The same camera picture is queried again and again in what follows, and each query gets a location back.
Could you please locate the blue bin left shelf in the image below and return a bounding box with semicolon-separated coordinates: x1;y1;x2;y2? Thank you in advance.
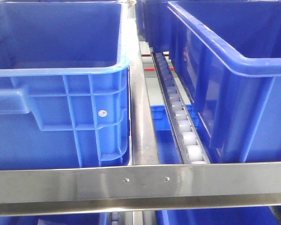
0;0;129;170

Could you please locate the blue bin shelf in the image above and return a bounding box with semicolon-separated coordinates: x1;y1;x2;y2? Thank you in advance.
0;0;129;170
168;0;281;163

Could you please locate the blue bin right shelf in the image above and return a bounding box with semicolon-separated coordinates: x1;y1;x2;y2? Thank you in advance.
168;0;281;163

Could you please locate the white roller track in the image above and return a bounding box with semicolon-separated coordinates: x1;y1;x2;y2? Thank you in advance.
151;52;210;164

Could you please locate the steel shelf front rail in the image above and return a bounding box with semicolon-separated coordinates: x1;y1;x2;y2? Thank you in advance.
0;162;281;216

